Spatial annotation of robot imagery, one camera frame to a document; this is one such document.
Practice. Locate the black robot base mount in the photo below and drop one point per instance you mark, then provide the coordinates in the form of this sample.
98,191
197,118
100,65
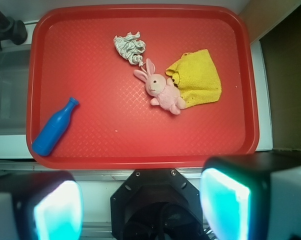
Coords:
157,204

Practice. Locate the yellow cloth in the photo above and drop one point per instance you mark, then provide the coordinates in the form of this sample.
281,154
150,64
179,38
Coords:
196,77

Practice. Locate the red plastic tray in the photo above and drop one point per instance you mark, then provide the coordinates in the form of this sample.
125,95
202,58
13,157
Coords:
114,126

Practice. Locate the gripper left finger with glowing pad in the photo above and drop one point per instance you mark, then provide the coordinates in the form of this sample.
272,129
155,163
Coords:
40,206

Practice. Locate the pink plush bunny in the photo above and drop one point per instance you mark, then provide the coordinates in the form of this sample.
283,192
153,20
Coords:
163,91

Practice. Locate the crumpled white grey cloth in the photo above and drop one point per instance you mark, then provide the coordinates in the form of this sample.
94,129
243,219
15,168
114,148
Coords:
131,48

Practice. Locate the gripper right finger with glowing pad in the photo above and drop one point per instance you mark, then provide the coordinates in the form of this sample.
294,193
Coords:
254,196

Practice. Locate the steel sink basin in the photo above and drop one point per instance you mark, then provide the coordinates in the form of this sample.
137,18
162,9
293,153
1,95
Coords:
14,75

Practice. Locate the blue plastic bottle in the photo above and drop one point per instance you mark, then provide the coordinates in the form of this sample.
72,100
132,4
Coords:
54,129

